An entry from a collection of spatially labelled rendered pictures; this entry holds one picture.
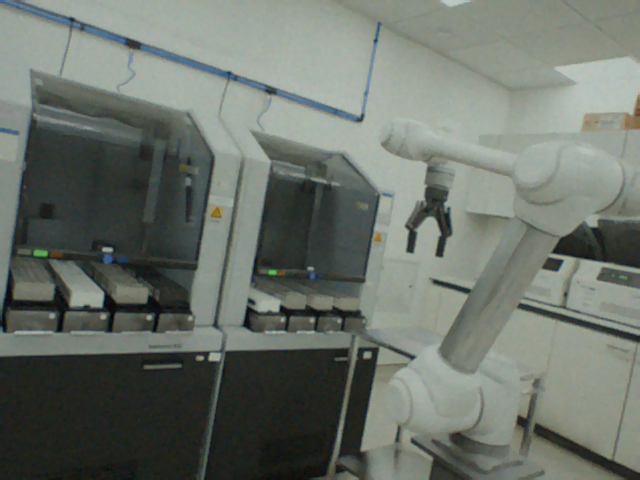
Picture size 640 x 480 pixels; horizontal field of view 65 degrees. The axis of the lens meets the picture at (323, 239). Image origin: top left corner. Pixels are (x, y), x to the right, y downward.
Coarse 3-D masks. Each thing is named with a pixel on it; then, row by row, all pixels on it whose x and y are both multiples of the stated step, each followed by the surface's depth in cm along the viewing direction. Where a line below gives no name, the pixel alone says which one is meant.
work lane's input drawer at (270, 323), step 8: (248, 312) 210; (256, 312) 206; (264, 312) 206; (272, 312) 209; (280, 312) 212; (248, 320) 209; (256, 320) 204; (264, 320) 204; (272, 320) 207; (280, 320) 209; (256, 328) 203; (264, 328) 205; (272, 328) 207; (280, 328) 210
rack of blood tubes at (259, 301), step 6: (252, 294) 216; (258, 294) 218; (264, 294) 221; (252, 300) 227; (258, 300) 207; (264, 300) 208; (270, 300) 209; (276, 300) 211; (252, 306) 211; (258, 306) 207; (264, 306) 208; (270, 306) 210; (276, 306) 211
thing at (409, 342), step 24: (360, 336) 199; (384, 336) 200; (408, 336) 208; (432, 336) 216; (336, 432) 204; (528, 432) 188; (336, 456) 205; (360, 456) 211; (384, 456) 215; (408, 456) 219
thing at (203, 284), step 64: (0, 64) 167; (0, 192) 153; (0, 256) 156; (0, 320) 159; (0, 384) 153; (64, 384) 164; (128, 384) 176; (192, 384) 190; (0, 448) 156; (64, 448) 167; (128, 448) 179; (192, 448) 194
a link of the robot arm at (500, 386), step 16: (496, 352) 137; (480, 368) 128; (496, 368) 127; (512, 368) 129; (496, 384) 125; (512, 384) 127; (496, 400) 125; (512, 400) 127; (496, 416) 125; (512, 416) 128; (464, 432) 130; (480, 432) 126; (496, 432) 127; (512, 432) 130
